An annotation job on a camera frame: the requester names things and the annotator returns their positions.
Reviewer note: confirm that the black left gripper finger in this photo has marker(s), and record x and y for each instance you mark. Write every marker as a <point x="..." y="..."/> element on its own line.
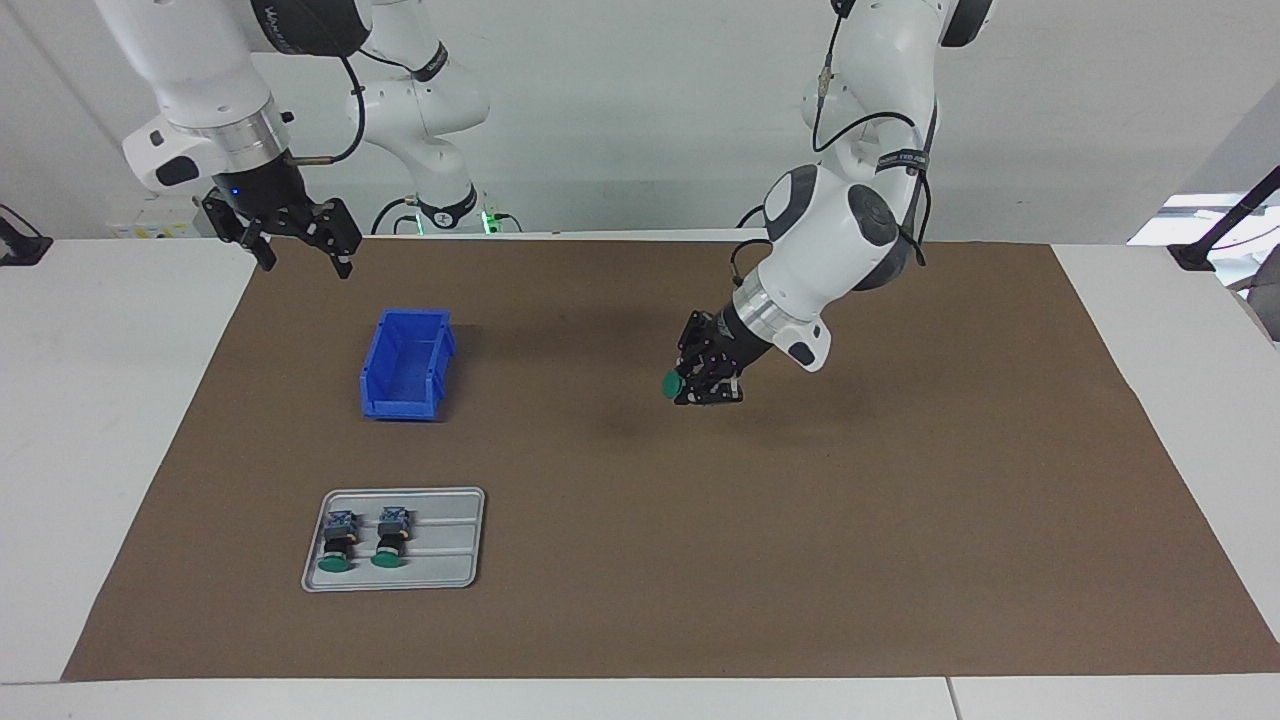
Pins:
<point x="720" y="385"/>
<point x="697" y="345"/>

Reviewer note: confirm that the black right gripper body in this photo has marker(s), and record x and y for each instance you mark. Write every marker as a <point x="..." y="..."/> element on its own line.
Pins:
<point x="262" y="195"/>

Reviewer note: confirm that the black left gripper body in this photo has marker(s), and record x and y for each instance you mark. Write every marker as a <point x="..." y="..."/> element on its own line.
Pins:
<point x="740" y="335"/>

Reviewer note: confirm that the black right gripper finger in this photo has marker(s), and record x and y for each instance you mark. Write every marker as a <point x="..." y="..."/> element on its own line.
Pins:
<point x="235" y="228"/>
<point x="340" y="230"/>

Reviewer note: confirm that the green push button switch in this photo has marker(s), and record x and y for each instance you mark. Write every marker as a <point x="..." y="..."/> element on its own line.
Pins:
<point x="338" y="540"/>
<point x="671" y="384"/>
<point x="392" y="535"/>

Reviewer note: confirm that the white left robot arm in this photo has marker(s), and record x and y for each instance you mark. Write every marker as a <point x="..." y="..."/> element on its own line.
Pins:
<point x="830" y="240"/>

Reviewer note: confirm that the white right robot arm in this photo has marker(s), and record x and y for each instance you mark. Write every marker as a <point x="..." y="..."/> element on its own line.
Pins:
<point x="190" y="70"/>

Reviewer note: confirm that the white socket box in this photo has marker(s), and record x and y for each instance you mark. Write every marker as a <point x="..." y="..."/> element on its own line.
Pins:
<point x="150" y="222"/>

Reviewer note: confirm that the brown table mat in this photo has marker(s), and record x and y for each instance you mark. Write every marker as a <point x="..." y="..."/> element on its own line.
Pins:
<point x="700" y="550"/>

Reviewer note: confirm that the blue plastic storage bin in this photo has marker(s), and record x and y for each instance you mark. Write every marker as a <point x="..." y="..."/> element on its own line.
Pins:
<point x="405" y="395"/>

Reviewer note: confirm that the grey metal tray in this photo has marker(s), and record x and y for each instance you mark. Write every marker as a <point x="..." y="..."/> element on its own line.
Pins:
<point x="445" y="560"/>

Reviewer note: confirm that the grey chair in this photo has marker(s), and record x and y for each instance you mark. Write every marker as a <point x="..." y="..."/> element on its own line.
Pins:
<point x="1268" y="305"/>

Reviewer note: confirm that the black clamp mount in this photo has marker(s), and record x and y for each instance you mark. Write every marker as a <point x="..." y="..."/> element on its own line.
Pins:
<point x="22" y="250"/>

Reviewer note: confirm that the black camera stand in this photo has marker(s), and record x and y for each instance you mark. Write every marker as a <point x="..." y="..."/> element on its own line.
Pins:
<point x="1192" y="258"/>

